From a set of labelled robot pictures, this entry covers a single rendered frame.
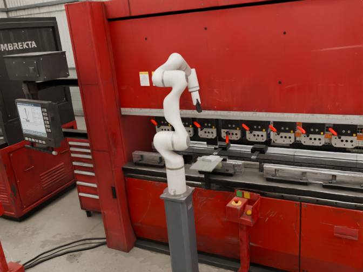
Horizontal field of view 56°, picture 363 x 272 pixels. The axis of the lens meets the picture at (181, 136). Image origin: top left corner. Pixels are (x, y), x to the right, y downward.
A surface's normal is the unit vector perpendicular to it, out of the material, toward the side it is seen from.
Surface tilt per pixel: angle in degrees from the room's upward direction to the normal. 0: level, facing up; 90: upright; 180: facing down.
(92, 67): 90
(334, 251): 90
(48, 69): 90
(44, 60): 90
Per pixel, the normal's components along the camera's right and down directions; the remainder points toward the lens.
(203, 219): -0.44, 0.31
